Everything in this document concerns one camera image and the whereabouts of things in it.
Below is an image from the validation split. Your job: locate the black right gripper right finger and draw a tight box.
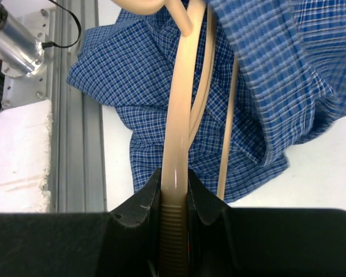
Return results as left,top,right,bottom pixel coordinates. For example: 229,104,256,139
187,171,346,276

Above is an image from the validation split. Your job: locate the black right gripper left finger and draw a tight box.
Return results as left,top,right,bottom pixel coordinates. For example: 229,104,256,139
0,169,161,276

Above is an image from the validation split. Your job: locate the blue plaid shirt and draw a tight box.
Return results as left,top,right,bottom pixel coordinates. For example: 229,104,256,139
67,0,346,204

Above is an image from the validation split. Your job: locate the beige plastic hanger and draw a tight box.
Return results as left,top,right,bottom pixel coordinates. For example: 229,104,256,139
118,1,238,276

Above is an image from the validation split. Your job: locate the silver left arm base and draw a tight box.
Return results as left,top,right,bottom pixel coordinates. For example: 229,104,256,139
0,3,51,109

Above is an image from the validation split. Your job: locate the white foam cover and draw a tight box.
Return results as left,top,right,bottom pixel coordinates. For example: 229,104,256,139
0,100,52,213

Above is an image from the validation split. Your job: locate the aluminium rail frame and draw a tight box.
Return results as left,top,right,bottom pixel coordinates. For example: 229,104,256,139
44,0,108,214

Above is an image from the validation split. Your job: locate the black right base cable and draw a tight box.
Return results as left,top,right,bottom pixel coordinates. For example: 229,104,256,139
42,0,82,49

